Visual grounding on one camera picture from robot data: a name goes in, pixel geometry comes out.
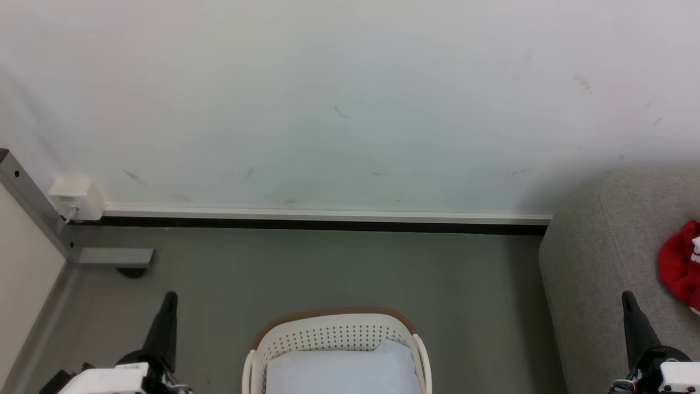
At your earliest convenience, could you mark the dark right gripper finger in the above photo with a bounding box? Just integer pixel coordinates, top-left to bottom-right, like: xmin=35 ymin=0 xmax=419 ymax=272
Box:
xmin=621 ymin=291 xmax=663 ymax=374

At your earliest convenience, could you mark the grey metal post foot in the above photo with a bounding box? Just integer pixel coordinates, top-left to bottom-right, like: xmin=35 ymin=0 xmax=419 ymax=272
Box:
xmin=75 ymin=247 xmax=157 ymax=279

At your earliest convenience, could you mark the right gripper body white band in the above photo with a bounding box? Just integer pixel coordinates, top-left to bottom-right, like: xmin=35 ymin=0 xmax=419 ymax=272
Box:
xmin=628 ymin=346 xmax=700 ymax=394

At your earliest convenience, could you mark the white perforated laundry basket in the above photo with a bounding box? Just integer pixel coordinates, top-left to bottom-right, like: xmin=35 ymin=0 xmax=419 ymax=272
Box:
xmin=242 ymin=307 xmax=433 ymax=394

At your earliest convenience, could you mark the pale blue cloth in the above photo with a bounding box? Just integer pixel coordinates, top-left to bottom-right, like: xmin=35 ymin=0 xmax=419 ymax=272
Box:
xmin=265 ymin=339 xmax=423 ymax=394

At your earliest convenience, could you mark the grey metal partition post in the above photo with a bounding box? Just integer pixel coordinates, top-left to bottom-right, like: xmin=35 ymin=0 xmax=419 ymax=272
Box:
xmin=0 ymin=148 xmax=81 ymax=264

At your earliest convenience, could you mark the grey fabric sofa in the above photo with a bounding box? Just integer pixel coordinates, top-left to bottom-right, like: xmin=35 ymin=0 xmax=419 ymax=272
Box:
xmin=538 ymin=169 xmax=700 ymax=394

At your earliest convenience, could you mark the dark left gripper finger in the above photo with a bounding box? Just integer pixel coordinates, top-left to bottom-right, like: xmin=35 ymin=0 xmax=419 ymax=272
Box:
xmin=143 ymin=292 xmax=179 ymax=374

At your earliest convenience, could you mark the red basketball jersey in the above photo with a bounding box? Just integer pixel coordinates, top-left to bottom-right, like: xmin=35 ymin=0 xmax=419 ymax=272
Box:
xmin=658 ymin=220 xmax=700 ymax=316

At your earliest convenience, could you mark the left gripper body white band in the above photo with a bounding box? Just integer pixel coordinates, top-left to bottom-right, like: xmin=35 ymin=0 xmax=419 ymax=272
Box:
xmin=57 ymin=350 xmax=193 ymax=394

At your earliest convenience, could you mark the white wall power adapter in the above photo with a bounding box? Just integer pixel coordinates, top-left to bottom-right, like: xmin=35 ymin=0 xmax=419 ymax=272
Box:
xmin=48 ymin=175 xmax=106 ymax=223

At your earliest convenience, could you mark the white and black baseboard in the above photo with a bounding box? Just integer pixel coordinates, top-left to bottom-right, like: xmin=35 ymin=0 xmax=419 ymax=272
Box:
xmin=81 ymin=205 xmax=554 ymax=236

